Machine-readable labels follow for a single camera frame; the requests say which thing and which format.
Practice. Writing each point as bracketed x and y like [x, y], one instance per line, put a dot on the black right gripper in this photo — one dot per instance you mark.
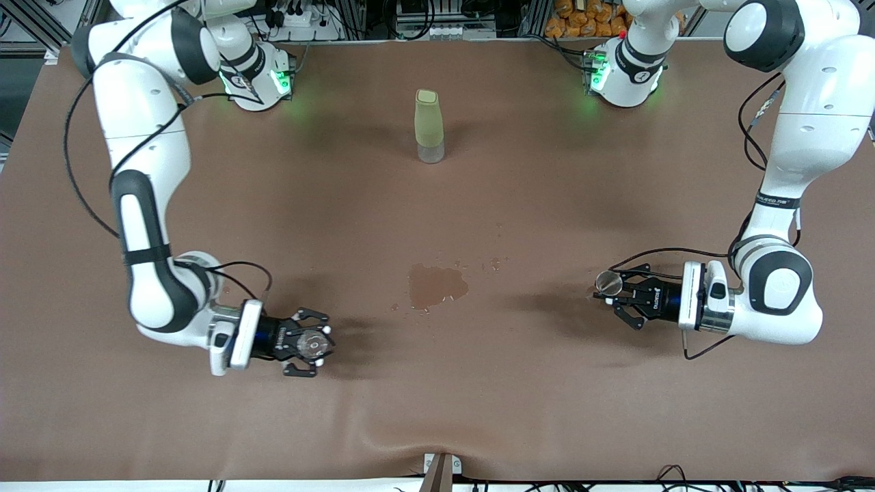
[268, 337]

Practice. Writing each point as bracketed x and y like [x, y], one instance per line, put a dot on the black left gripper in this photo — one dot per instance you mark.
[662, 298]

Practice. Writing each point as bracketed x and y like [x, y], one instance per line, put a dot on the small clear glass cup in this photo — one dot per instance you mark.
[314, 344]

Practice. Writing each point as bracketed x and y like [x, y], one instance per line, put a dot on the steel double cone jigger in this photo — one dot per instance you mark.
[608, 283]

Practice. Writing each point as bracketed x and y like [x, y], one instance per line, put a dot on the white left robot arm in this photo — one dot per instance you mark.
[806, 137]

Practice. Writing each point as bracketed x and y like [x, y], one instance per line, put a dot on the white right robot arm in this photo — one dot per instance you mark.
[143, 137]

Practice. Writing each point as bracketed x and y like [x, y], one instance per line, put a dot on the spilled liquid puddle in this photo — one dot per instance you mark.
[434, 285]

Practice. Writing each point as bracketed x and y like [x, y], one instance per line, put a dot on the brown table mat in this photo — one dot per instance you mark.
[437, 396]

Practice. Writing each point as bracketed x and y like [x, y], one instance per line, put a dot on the green capped clear bottle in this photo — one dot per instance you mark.
[429, 123]

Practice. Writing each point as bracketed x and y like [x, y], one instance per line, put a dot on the orange bread buns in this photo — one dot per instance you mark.
[581, 17]

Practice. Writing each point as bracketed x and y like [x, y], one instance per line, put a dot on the white power strip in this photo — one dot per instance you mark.
[294, 17]

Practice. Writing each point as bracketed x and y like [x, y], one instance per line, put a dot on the metal clamp bracket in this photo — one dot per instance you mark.
[441, 471]

